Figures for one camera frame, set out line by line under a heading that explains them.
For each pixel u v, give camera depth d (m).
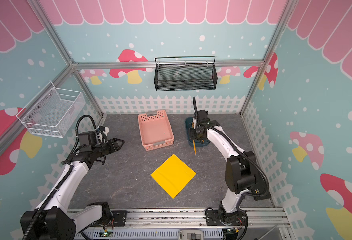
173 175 0.90
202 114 0.71
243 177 0.47
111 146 0.71
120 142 0.78
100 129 0.73
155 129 1.10
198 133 0.65
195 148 0.86
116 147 0.74
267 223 0.74
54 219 0.40
